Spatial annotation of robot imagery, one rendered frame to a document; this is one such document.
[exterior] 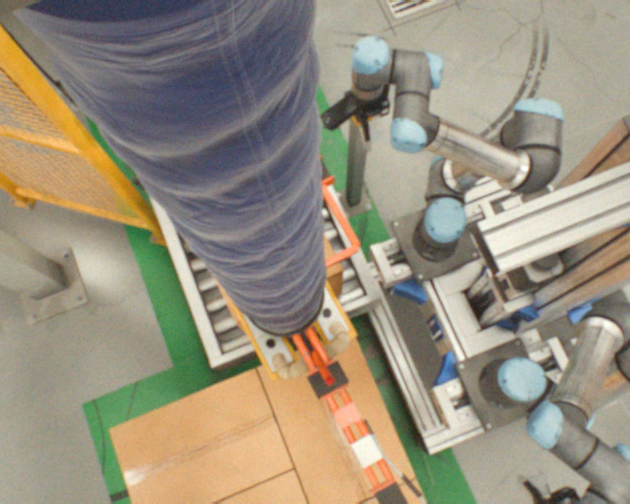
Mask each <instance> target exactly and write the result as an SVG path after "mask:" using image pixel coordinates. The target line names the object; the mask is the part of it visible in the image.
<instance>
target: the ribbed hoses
mask: <svg viewBox="0 0 630 504"><path fill-rule="evenodd" d="M329 332H330V333H331V334H333V335H334V336H335V338H336V340H335V341H334V342H333V343H331V344H328V345H326V346H324V347H323V348H324V350H325V352H326V353H327V355H328V357H329V358H332V357H333V356H334V357H335V356H336V355H338V354H341V352H343V351H344V350H345V349H346V348H347V346H348V345H349V339H350V338H349V337H348V335H349V334H348V333H347V330H346V328H345V327H344V326H343V325H342V324H341V323H339V322H337V321H335V322H332V323H331V324H330V326H329ZM272 365H273V368H274V369H275V371H277V374H279V376H280V378H283V379H284V380H288V379H289V380H291V379H295V378H299V375H302V374H304V373H305V372H307V371H308V370H310V368H309V366H308V364H307V362H306V360H305V359H304V357H302V358H301V360H299V362H298V361H296V363H294V364H291V365H288V364H287V363H286V360H285V355H284V354H283V353H281V352H277V353H274V354H273V355H272Z"/></svg>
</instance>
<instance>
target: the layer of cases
mask: <svg viewBox="0 0 630 504"><path fill-rule="evenodd" d="M333 358H334V360H335V361H336V360H338V361H339V363H340V365H341V367H342V368H343V370H344V372H345V374H346V376H347V379H348V380H349V383H348V387H347V388H346V391H347V393H348V395H349V397H350V398H351V400H352V402H353V403H354V405H355V407H356V409H357V411H358V413H359V414H360V416H361V419H362V420H363V419H366V420H367V422H368V424H370V426H371V428H372V429H373V431H374V434H375V436H376V438H377V440H378V441H379V443H380V446H381V448H382V450H383V452H384V454H385V456H386V457H387V458H388V459H389V460H390V461H391V462H392V464H393V465H394V466H395V467H396V468H397V469H398V470H399V472H400V473H401V474H402V473H403V474H405V475H406V476H407V477H408V478H409V480H410V481H411V482H412V483H413V484H414V485H415V487H416V488H417V489H418V490H419V491H420V492H421V493H422V491H421V489H420V487H419V484H418V482H417V480H416V479H415V475H414V473H413V470H412V468H411V466H410V463H409V461H408V459H407V456H406V454H405V452H404V449H403V447H402V445H401V441H400V439H399V437H398V434H397V432H396V430H395V427H394V425H393V423H392V420H391V418H390V416H389V413H388V411H387V409H386V406H385V404H384V402H383V399H382V397H381V395H380V393H379V390H378V388H377V386H376V383H375V381H374V379H373V375H372V373H371V371H369V368H368V366H367V364H366V361H365V359H364V357H363V354H362V352H361V350H360V347H359V345H358V343H357V340H356V338H355V337H354V338H352V339H351V340H349V345H348V346H347V348H346V349H345V350H344V351H343V352H341V354H338V355H336V356H335V357H334V356H333V357H332V358H329V359H330V360H331V359H333ZM310 371H311V370H308V371H307V372H305V373H304V374H302V375H299V378H295V379H291V380H289V379H288V380H284V379H283V378H281V379H279V380H277V381H275V382H271V380H270V378H269V375H268V373H267V371H266V369H265V367H264V365H260V366H258V367H257V368H253V369H251V370H248V371H246V372H243V373H241V374H239V375H236V376H234V378H231V379H229V380H227V381H223V382H221V383H218V384H216V385H214V386H211V387H209V388H206V389H204V390H202V391H199V392H197V393H194V394H192V395H190V396H187V397H185V398H182V399H180V400H178V401H175V402H173V403H170V404H168V405H166V406H163V407H161V408H158V409H155V410H153V411H150V412H148V413H145V414H143V415H140V416H138V417H136V418H133V419H131V420H128V421H126V422H124V423H121V424H119V425H116V426H114V427H112V428H110V429H109V430H110V433H111V436H112V439H113V444H114V447H115V450H116V453H117V456H118V459H119V462H120V466H121V469H122V472H123V475H124V478H125V481H126V485H127V488H128V491H129V494H130V497H131V500H132V503H133V504H379V502H378V500H377V498H376V496H375V494H372V493H371V492H370V490H371V489H373V488H374V487H373V486H372V484H371V482H370V480H369V478H367V476H366V474H365V473H364V471H363V469H362V467H361V465H359V464H358V460H357V458H356V456H355V454H354V452H353V453H352V451H351V450H352V449H351V447H350V444H349V442H348V440H347V438H346V436H345V434H344V432H343V430H342V429H341V427H340V425H339V423H338V421H337V420H336V418H335V416H334V414H333V412H332V410H331V408H330V406H329V404H328V402H327V401H326V400H324V401H322V399H320V400H319V399H318V398H317V396H316V394H315V392H314V390H313V388H312V386H311V385H310V383H309V381H308V379H307V376H309V374H308V372H310ZM384 460H385V459H384ZM385 462H386V460H385ZM386 463H387V462H386ZM387 465H388V467H389V469H390V471H391V473H392V474H393V476H394V478H395V479H396V481H397V483H398V485H399V486H400V488H401V490H402V492H403V494H404V496H405V497H406V499H407V501H408V503H409V504H423V503H422V502H421V501H420V500H419V499H418V498H417V496H416V495H415V494H414V493H413V492H412V491H411V490H410V488H409V487H408V486H407V485H406V484H405V483H404V481H403V480H402V479H401V478H400V477H399V476H398V474H397V473H396V472H395V471H394V470H393V469H392V467H391V466H390V465H389V464H388V463H387ZM421 497H422V498H423V499H424V501H425V502H426V500H425V498H424V496H423V493H422V495H421Z"/></svg>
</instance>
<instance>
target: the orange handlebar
mask: <svg viewBox="0 0 630 504"><path fill-rule="evenodd" d="M323 193H324V198H325V200H326V202H327V203H328V205H329V207H330V209H331V210H332V212H333V214H334V216H335V217H336V219H337V221H338V222H339V224H340V226H341V228H342V229H343V232H344V234H345V235H346V237H347V239H348V241H349V242H350V244H351V247H349V248H347V249H345V250H344V251H342V252H340V253H338V254H336V255H334V256H332V257H330V258H329V259H327V260H325V261H326V266H327V268H329V267H331V266H333V265H335V264H337V263H338V262H340V261H342V260H344V259H346V258H348V257H350V256H351V255H353V254H355V253H357V252H358V251H359V250H358V248H359V247H360V244H359V242H358V240H357V238H356V237H355V235H354V233H353V232H352V229H351V227H350V225H349V224H348V222H347V220H346V219H345V217H344V215H343V214H342V212H341V210H340V208H339V207H338V205H337V203H336V202H335V200H334V198H333V197H332V195H331V193H330V191H329V190H328V188H327V186H326V185H323ZM306 333H307V335H308V337H309V338H310V340H311V342H312V344H313V346H314V348H315V349H316V351H317V352H318V353H319V355H320V357H321V358H322V360H323V362H324V363H326V362H328V361H329V360H330V359H329V357H328V355H327V353H326V352H325V350H324V348H323V346H322V344H321V342H320V341H319V339H318V337H317V335H316V333H315V331H314V330H313V328H312V326H311V327H310V328H309V329H307V330H306ZM292 338H293V340H294V342H295V344H296V345H298V347H299V349H300V351H301V353H302V355H303V357H304V359H305V360H306V362H307V364H308V366H309V368H310V370H313V369H315V368H317V365H316V364H315V362H314V360H313V358H312V356H311V354H310V352H309V350H308V348H307V346H306V344H305V343H304V341H303V339H302V337H301V335H300V334H298V335H294V336H292ZM338 393H339V395H340V397H341V398H342V400H343V402H344V404H345V407H343V408H341V409H340V408H339V407H338V405H337V403H336V401H335V399H334V397H333V395H332V396H330V397H328V398H327V399H326V401H327V402H328V404H329V406H330V408H331V410H332V412H333V414H334V416H335V418H336V420H337V421H338V423H339V425H340V427H341V429H342V430H343V432H344V434H345V436H346V438H347V440H348V442H349V444H352V443H353V442H355V441H357V440H356V438H355V436H354V434H353V432H352V431H351V429H350V427H349V425H351V424H352V423H354V422H355V424H356V426H357V428H358V430H359V432H360V433H361V435H362V437H364V436H366V435H367V434H371V433H370V431H368V430H367V428H366V426H365V424H364V422H363V420H362V419H361V416H360V414H359V413H358V411H357V409H356V407H355V405H354V403H353V402H352V400H351V398H350V397H349V395H348V393H347V391H346V389H343V390H341V391H339V392H338ZM377 464H378V466H379V468H380V469H381V471H382V473H383V475H384V477H385V479H386V480H387V481H389V480H391V479H393V478H394V476H393V474H392V473H391V471H390V469H389V467H388V465H387V463H386V462H385V460H384V458H382V459H381V460H379V461H377ZM362 469H363V468H362ZM363 471H364V473H365V474H366V476H367V478H369V480H370V482H371V484H372V486H373V487H374V489H375V488H377V487H379V486H380V485H381V484H380V482H379V480H378V478H377V476H376V474H375V472H374V471H373V469H372V467H371V465H370V466H367V467H366V468H364V469H363Z"/></svg>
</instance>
